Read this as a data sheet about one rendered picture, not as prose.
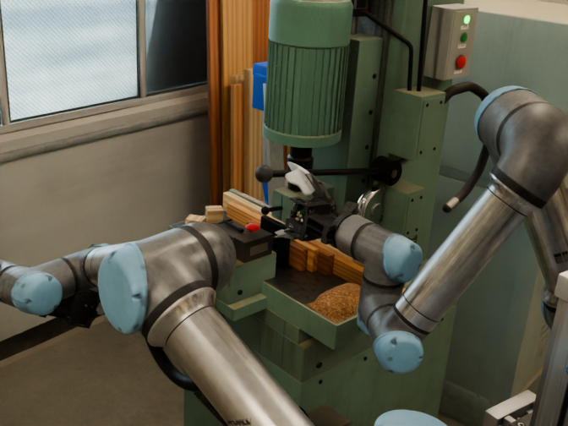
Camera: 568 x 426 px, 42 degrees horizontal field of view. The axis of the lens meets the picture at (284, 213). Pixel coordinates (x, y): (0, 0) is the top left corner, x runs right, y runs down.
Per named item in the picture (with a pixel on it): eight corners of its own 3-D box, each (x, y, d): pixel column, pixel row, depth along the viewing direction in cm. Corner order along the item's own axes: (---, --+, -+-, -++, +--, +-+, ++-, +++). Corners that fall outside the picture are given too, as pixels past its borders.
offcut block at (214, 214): (206, 223, 191) (207, 210, 190) (204, 218, 194) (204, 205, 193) (222, 222, 192) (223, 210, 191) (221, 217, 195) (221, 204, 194)
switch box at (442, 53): (422, 75, 173) (431, 5, 167) (448, 71, 179) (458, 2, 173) (444, 81, 169) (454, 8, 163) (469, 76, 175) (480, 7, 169)
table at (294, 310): (134, 255, 186) (134, 233, 183) (231, 226, 205) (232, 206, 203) (301, 368, 145) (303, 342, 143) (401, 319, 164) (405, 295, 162)
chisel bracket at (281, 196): (270, 222, 176) (272, 188, 173) (312, 209, 185) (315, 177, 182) (291, 233, 171) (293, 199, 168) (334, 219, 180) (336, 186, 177)
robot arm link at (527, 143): (619, 150, 107) (415, 391, 122) (586, 128, 117) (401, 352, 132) (561, 107, 104) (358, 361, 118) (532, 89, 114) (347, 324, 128)
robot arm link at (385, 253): (393, 294, 127) (400, 249, 124) (346, 269, 134) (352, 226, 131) (422, 281, 132) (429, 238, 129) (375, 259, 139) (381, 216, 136)
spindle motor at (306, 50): (247, 133, 169) (253, -8, 157) (303, 122, 180) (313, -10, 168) (300, 155, 157) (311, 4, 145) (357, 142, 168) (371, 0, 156)
